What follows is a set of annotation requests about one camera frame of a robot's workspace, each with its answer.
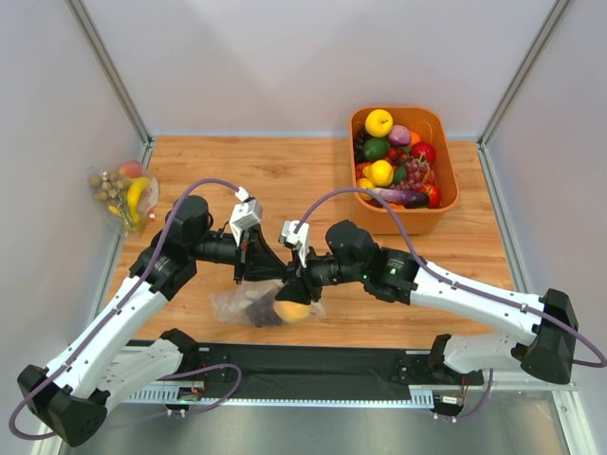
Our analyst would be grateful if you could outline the orange yellow fake peach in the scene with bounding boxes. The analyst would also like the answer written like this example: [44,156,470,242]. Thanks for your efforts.
[273,300,311,323]

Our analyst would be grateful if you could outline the clear polka dot zip bag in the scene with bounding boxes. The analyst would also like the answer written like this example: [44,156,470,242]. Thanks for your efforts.
[210,280,326,327]

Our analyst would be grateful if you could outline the dark purple fake grapes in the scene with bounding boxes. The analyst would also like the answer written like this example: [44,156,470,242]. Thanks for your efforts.
[245,292,283,328]

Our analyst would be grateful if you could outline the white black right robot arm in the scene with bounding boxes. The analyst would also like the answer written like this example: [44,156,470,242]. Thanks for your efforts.
[276,220,579,384]

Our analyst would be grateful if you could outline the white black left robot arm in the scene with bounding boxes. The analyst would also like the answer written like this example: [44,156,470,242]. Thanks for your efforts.
[17,193,285,447]

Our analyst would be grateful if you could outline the yellow fake lemon large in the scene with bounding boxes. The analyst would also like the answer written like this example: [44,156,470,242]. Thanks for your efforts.
[368,160,395,187]

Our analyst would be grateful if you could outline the yellow fake banana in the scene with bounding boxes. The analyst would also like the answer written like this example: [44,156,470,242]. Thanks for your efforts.
[126,176,151,224]

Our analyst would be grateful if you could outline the purple fake eggplant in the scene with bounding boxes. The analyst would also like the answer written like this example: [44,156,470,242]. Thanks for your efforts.
[371,188,430,209]

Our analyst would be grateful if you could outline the clear bag with banana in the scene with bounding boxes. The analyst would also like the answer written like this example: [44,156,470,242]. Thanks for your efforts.
[87,160,160,234]

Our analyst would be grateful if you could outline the red fake peach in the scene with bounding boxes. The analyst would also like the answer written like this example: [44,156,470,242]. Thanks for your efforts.
[119,160,144,179]

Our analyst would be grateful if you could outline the green fake lime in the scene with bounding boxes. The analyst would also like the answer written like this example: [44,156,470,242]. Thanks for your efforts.
[362,137,390,162]

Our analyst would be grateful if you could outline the red purple fake grapes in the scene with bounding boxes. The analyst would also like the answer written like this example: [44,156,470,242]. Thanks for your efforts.
[399,157,434,191]

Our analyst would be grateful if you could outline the brown fake longan bunch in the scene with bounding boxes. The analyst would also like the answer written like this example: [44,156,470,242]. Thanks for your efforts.
[88,172,132,203]

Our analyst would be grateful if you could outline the purple fake onion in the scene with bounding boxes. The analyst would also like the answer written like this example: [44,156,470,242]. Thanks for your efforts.
[387,124,412,147]

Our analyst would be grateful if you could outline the yellow fake apple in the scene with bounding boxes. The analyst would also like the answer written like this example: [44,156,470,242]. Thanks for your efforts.
[364,109,394,137]

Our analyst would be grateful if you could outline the red fake apple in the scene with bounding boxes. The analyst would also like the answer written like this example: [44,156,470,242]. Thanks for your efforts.
[411,141,436,164]

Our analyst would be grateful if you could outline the orange plastic bin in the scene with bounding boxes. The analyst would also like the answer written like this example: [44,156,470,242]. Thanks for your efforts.
[350,106,459,235]

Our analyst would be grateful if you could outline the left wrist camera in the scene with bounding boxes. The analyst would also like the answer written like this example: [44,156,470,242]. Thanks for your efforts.
[229,198,263,243]

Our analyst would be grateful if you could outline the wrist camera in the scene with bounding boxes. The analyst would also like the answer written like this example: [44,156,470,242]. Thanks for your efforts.
[229,198,263,243]
[279,220,309,266]

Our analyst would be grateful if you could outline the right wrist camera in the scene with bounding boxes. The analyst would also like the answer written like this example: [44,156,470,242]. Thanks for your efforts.
[279,220,309,266]

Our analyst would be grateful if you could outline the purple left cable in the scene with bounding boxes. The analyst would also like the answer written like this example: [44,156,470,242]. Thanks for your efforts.
[8,177,252,440]

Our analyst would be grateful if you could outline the purple cable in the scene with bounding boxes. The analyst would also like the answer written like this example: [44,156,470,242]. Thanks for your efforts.
[8,177,252,440]
[292,187,607,370]

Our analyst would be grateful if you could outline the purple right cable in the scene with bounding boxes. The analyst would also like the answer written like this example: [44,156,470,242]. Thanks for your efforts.
[292,187,607,370]

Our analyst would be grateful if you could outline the aluminium frame post left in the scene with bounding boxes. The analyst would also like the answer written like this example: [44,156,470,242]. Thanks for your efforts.
[64,0,154,149]

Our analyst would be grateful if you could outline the aluminium frame post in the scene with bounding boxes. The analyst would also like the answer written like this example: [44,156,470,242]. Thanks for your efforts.
[64,0,154,149]
[478,0,573,148]

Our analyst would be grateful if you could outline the aluminium frame post right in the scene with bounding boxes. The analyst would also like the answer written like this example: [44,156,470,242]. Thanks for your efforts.
[478,0,573,148]

